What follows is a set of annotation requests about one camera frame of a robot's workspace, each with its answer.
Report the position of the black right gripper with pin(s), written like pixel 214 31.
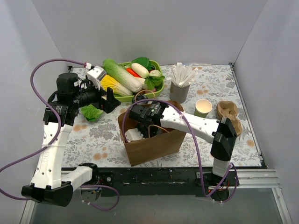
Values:
pixel 142 127

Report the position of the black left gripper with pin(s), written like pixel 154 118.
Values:
pixel 104 100

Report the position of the brown paper bag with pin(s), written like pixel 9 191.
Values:
pixel 148 149

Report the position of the brown cardboard cup carrier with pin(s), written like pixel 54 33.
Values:
pixel 230 110

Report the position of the black coffee cup lid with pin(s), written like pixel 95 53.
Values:
pixel 139 97

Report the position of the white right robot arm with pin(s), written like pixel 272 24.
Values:
pixel 160 115

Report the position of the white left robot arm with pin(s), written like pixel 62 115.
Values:
pixel 47 185

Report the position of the yellow napa cabbage toy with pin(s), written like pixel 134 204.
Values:
pixel 117 87

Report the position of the green plastic tray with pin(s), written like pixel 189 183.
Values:
pixel 149 94

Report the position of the small green cabbage toy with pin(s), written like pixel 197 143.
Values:
pixel 91 113

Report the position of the green napa cabbage toy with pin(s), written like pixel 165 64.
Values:
pixel 114 70

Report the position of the white radish toy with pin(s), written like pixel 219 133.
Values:
pixel 140 70

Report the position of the grey straw holder cup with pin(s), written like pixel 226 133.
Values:
pixel 178 94

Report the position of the bok choy toy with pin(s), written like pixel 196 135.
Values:
pixel 154 79

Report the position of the green leafy vegetable toy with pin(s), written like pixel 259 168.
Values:
pixel 143 61

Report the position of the white wrapped straws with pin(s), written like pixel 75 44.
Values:
pixel 183 75

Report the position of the floral table mat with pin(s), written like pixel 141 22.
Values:
pixel 100 142

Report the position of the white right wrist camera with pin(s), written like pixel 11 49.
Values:
pixel 133 135

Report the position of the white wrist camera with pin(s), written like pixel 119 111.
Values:
pixel 96 75
pixel 133 135

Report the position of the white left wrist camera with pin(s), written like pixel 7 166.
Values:
pixel 96 75

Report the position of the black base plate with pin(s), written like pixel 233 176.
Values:
pixel 161 181

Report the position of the aluminium frame rail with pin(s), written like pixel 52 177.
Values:
pixel 257 199

